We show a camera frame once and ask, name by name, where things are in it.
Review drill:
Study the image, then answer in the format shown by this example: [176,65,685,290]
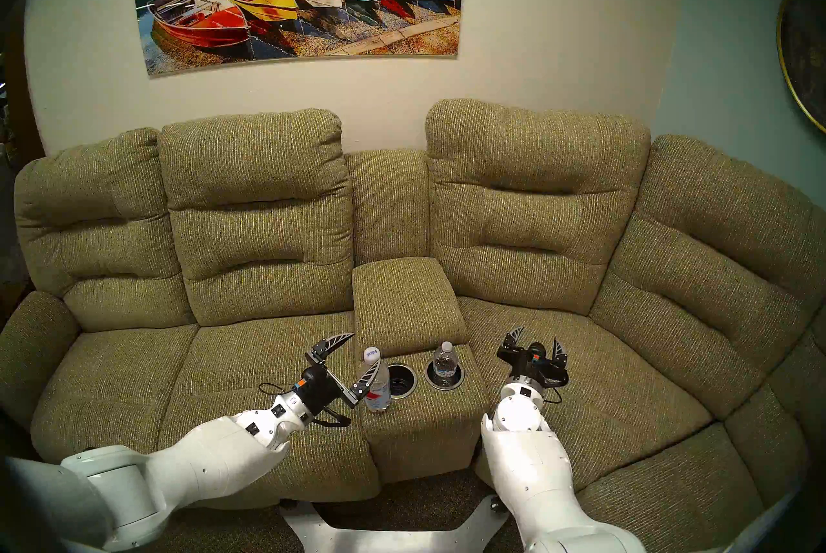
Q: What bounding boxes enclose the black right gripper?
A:
[497,326,569,391]

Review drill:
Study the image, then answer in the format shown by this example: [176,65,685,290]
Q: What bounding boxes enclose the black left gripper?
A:
[296,333,381,420]

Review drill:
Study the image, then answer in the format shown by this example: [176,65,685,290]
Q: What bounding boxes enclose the clear bottle red blue label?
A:
[363,347,392,414]

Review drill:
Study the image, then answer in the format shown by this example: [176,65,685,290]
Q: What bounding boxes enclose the clear water bottle white label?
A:
[432,341,459,383]

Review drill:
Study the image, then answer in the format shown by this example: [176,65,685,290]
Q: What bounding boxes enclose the silver rimmed sofa cup holder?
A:
[387,363,418,399]
[425,358,465,392]

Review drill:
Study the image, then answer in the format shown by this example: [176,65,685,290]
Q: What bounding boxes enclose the padded olive sofa console lid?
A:
[352,257,470,360]

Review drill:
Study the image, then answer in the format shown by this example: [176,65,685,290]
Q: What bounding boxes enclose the olive green fabric sectional sofa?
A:
[0,99,826,553]

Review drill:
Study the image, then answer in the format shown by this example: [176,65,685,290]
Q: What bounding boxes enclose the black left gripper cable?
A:
[258,383,353,428]

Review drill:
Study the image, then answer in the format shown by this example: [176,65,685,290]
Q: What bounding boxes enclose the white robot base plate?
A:
[281,497,510,553]

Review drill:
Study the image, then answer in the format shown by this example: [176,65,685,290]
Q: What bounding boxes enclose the round gold-rimmed wall decor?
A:
[776,0,826,134]

